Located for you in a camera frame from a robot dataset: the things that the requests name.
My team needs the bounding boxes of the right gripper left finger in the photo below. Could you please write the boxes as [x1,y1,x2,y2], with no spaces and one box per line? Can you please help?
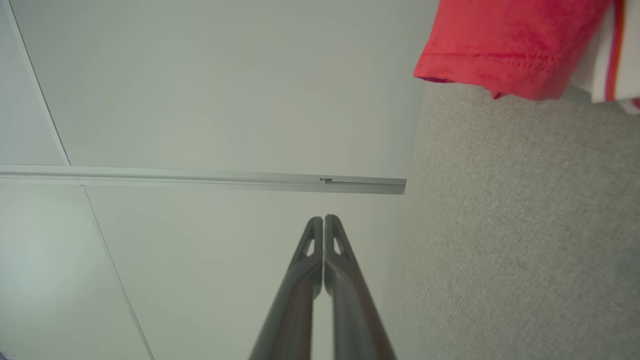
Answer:
[248,216,325,360]

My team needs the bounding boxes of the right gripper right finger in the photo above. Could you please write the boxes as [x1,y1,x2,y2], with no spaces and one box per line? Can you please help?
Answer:
[324,214,398,360]

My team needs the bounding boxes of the red basketball shorts white stripes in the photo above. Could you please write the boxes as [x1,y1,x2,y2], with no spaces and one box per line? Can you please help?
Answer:
[413,0,640,116]

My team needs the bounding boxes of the grey fabric sofa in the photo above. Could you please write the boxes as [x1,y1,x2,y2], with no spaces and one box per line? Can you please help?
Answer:
[382,80,640,360]

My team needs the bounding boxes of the light grey wall rail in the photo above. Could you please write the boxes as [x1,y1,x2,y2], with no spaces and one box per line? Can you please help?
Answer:
[0,164,407,196]

